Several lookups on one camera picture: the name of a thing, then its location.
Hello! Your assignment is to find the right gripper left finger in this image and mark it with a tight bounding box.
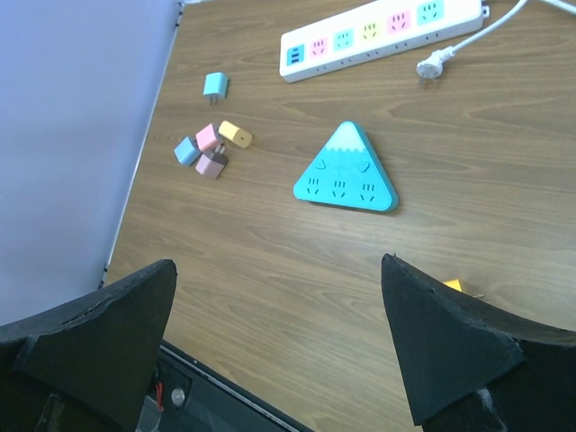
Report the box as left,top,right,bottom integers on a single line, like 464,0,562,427
1,259,177,431

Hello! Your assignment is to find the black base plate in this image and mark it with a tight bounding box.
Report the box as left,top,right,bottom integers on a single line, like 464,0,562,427
136,341,309,432

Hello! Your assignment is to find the pink charger plug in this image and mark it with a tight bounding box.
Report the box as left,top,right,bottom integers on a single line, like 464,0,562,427
195,145,229,179

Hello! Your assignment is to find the teal triangular block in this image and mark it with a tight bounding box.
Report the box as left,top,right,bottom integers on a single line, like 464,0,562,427
292,121,399,212

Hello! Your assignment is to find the salmon charger plug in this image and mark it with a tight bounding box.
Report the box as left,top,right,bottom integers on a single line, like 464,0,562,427
195,122,223,152

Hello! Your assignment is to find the blue charger plug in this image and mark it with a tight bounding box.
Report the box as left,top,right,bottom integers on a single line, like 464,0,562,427
174,137,202,167

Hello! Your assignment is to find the white power strip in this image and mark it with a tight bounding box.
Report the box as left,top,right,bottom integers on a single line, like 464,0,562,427
279,0,490,83

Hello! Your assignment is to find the aluminium rail frame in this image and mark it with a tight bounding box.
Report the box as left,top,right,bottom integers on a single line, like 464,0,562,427
98,1,185,288

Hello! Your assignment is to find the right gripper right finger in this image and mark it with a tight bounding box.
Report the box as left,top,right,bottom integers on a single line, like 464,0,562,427
382,255,575,431

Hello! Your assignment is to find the yellow cube socket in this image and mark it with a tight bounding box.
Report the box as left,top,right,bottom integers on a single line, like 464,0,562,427
444,279,484,299

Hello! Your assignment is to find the yellow charger plug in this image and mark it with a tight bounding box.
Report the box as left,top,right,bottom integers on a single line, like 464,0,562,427
218,121,253,149

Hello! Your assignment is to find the white power strip cord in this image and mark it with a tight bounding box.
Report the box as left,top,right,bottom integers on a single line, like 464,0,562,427
443,0,576,58

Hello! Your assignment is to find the teal charger plug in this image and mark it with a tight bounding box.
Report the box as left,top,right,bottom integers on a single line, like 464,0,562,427
202,72,229,104

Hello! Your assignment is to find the white three-pin plug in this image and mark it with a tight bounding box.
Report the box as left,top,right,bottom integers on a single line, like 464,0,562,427
416,47,455,85

